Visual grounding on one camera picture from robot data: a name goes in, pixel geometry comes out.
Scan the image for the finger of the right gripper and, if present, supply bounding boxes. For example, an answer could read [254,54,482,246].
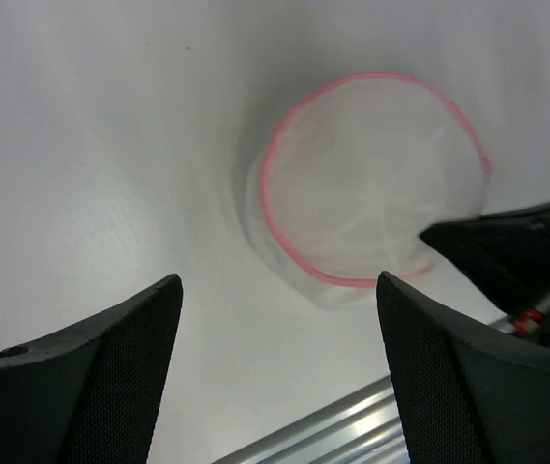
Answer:
[420,201,550,314]

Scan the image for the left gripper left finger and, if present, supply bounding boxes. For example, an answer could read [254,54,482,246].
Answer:
[0,275,183,463]

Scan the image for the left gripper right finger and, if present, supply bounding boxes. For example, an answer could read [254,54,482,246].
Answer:
[376,272,550,463]

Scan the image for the pink-zip white laundry bag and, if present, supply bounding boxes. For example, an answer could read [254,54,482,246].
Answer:
[238,72,493,310]

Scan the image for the aluminium rail front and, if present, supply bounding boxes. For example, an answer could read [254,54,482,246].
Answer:
[217,377,410,464]

